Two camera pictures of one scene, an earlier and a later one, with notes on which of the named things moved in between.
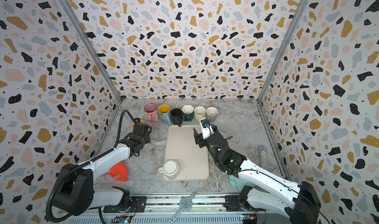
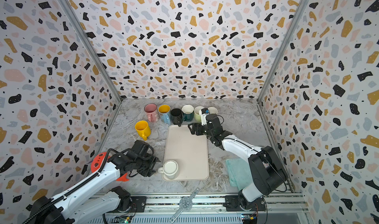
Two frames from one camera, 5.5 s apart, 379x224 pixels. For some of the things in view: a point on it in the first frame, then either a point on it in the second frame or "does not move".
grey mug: [211, 112] does not move
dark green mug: [187, 111] does not move
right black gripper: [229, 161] → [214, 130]
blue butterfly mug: [164, 111] does not move
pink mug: [151, 110] does not move
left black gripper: [145, 132] → [149, 166]
